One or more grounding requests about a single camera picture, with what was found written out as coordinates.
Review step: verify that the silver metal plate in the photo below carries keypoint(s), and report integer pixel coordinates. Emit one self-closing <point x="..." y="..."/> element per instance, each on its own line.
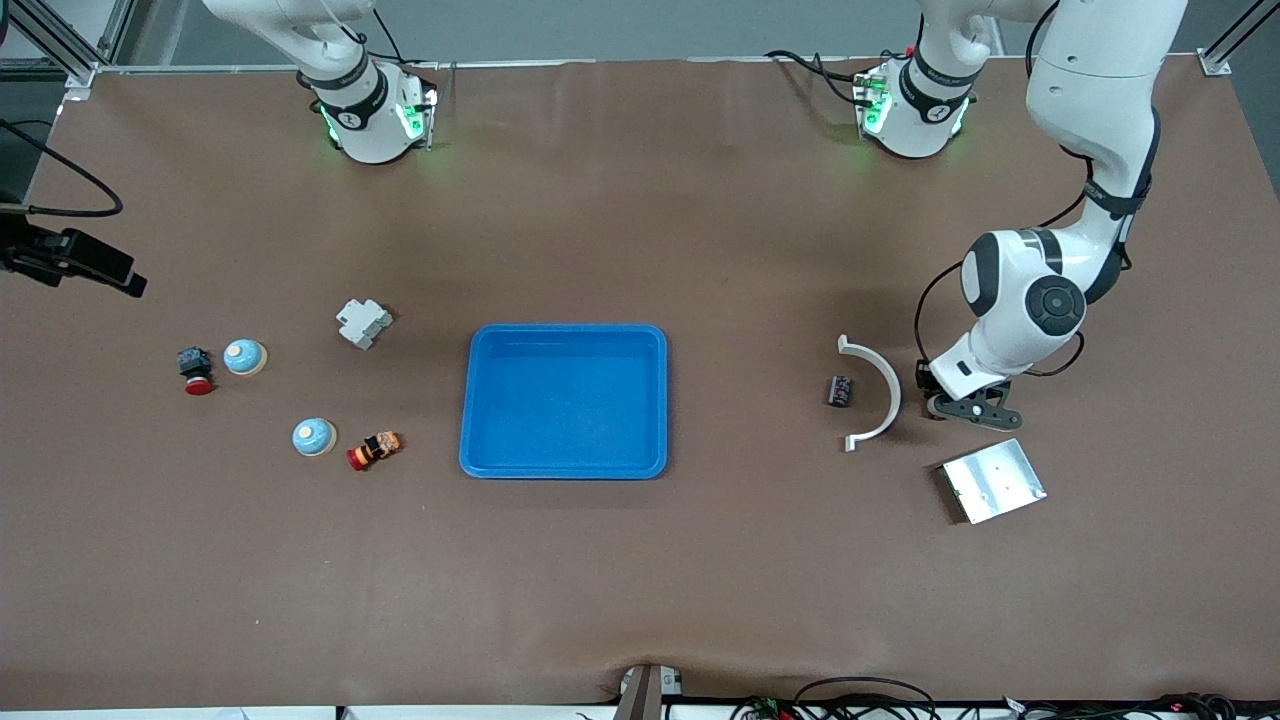
<point x="995" y="482"/>

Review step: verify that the aluminium frame post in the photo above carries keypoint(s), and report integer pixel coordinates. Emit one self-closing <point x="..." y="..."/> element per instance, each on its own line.
<point x="1215" y="62"/>
<point x="80" y="72"/>

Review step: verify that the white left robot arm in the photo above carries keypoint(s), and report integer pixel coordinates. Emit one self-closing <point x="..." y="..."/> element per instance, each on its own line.
<point x="1100" y="60"/>

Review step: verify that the red mushroom push button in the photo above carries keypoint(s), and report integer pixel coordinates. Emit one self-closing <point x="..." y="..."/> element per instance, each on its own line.
<point x="195" y="365"/>

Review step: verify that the red orange emergency stop button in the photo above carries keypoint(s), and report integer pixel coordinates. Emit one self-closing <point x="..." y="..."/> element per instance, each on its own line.
<point x="373" y="451"/>

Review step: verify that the light blue call bell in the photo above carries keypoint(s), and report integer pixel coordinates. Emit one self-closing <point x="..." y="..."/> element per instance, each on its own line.
<point x="243" y="357"/>
<point x="314" y="437"/>

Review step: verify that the white circuit breaker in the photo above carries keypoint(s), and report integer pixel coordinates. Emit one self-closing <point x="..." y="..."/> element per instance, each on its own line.
<point x="362" y="323"/>

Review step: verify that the white curved plastic bracket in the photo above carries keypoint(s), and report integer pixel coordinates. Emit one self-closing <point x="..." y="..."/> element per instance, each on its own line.
<point x="893" y="395"/>

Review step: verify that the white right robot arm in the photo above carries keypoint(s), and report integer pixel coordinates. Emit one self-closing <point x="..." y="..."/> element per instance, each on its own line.
<point x="365" y="120"/>

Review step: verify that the blue plastic tray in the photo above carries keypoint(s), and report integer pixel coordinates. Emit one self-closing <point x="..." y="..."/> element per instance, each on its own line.
<point x="570" y="400"/>

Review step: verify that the black terminal block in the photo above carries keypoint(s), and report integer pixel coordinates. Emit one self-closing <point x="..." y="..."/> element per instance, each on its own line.
<point x="839" y="391"/>

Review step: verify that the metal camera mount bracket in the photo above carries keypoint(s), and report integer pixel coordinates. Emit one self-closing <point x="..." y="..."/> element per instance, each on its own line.
<point x="645" y="695"/>

